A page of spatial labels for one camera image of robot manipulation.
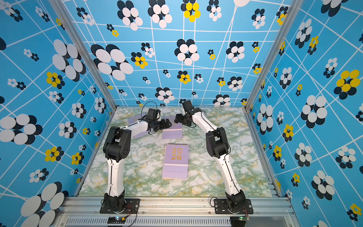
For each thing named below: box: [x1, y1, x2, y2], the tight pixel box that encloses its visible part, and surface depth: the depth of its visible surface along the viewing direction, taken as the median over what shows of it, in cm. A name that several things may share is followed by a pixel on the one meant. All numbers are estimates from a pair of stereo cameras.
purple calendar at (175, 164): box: [162, 143, 190, 180], surface depth 86 cm
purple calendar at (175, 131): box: [161, 115, 183, 140], surface depth 104 cm
